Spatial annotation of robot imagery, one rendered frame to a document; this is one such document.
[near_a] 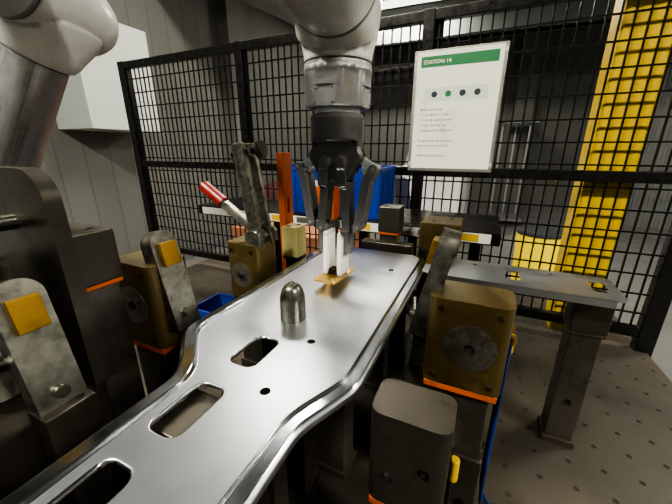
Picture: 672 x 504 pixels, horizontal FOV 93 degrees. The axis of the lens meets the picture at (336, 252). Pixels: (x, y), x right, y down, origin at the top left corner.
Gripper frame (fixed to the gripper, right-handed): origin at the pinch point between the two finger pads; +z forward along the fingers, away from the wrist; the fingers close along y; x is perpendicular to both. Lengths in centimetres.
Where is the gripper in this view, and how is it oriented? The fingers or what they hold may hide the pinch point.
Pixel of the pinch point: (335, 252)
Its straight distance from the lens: 50.2
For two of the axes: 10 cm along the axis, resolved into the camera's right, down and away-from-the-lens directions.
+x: 4.2, -2.8, 8.6
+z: -0.1, 9.5, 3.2
